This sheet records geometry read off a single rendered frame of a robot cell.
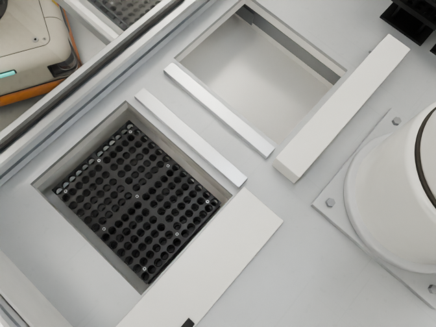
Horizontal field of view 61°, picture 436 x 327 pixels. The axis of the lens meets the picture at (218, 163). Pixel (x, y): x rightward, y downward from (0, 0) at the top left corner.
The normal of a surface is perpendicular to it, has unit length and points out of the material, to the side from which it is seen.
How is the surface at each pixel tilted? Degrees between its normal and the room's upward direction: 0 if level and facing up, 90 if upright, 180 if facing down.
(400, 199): 90
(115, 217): 0
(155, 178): 0
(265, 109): 0
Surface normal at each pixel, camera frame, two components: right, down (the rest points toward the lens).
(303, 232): 0.06, -0.31
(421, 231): -0.71, 0.65
